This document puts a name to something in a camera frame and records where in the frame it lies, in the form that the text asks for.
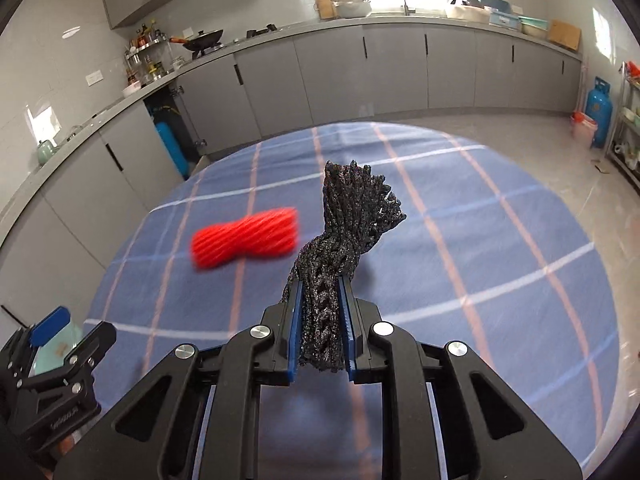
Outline dark purple foam net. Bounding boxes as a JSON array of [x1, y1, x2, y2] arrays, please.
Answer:
[[282, 160, 407, 373]]

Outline wooden cutting board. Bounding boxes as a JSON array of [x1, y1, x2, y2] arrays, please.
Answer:
[[315, 0, 361, 21]]

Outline metal shelf rack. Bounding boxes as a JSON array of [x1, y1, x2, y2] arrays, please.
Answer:
[[605, 60, 640, 176]]

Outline blue plaid tablecloth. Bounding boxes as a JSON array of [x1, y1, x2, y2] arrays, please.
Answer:
[[82, 121, 621, 480]]

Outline metal spice rack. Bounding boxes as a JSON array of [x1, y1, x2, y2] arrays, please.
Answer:
[[124, 20, 173, 86]]

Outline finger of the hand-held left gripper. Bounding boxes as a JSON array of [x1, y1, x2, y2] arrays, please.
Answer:
[[7, 306, 71, 358], [17, 322, 117, 397]]

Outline gas stove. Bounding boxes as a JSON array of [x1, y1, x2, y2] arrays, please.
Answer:
[[192, 24, 278, 56]]

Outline grey kitchen counter cabinets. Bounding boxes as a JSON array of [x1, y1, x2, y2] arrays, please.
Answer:
[[0, 10, 583, 261]]

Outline blue gas cylinder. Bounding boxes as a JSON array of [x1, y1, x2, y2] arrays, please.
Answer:
[[154, 120, 190, 178], [586, 76, 614, 149]]

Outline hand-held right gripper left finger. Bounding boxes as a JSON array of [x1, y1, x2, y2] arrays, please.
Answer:
[[52, 280, 303, 480]]

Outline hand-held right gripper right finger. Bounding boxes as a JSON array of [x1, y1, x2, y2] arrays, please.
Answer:
[[339, 277, 583, 480]]

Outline cardboard box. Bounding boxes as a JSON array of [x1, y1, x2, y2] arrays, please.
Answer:
[[547, 19, 582, 52]]

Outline teal basin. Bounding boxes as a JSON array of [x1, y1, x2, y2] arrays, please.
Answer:
[[520, 16, 551, 37]]

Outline metal pot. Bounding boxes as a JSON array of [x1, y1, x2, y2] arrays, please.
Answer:
[[331, 0, 373, 20]]

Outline red foam net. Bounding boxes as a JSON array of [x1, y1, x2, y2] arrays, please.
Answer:
[[190, 207, 300, 272]]

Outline black wok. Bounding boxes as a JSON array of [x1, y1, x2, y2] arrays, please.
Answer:
[[170, 29, 226, 53]]

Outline red and white bucket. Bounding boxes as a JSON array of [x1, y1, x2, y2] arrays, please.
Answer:
[[571, 112, 599, 148]]

